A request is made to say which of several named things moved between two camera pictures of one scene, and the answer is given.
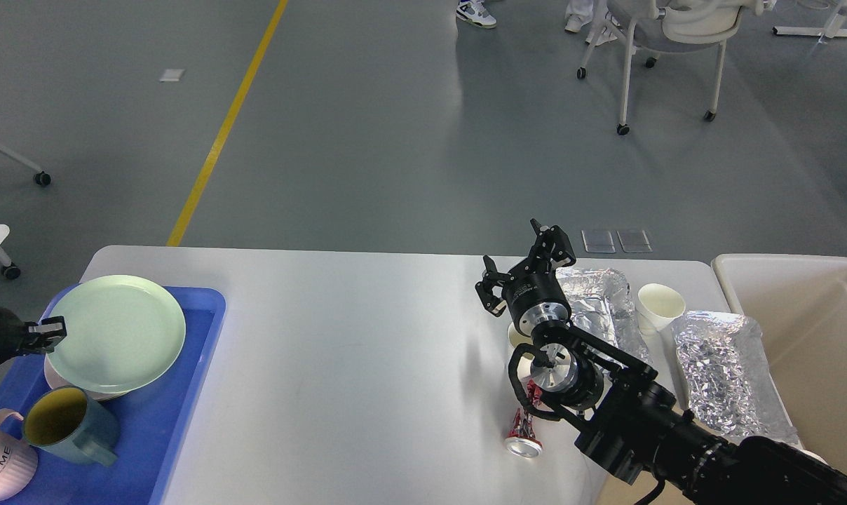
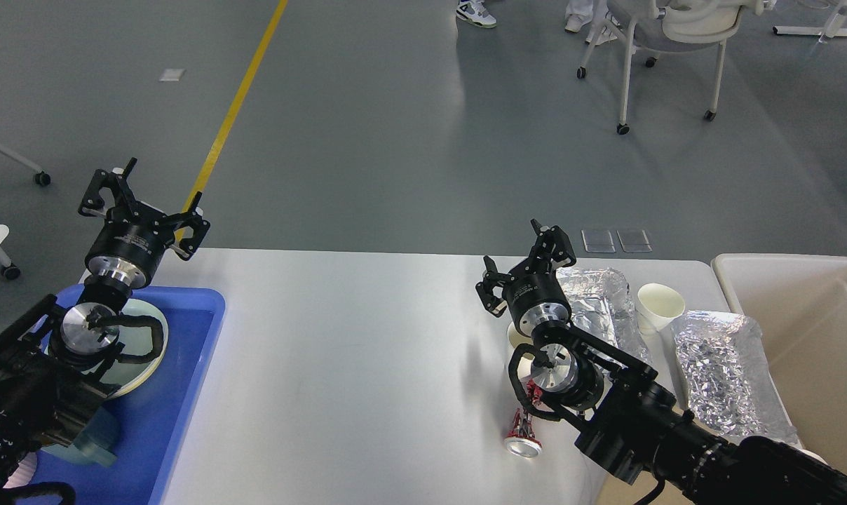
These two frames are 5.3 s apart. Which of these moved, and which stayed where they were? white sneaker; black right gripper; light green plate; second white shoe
Moved: light green plate
Stayed: black right gripper; white sneaker; second white shoe
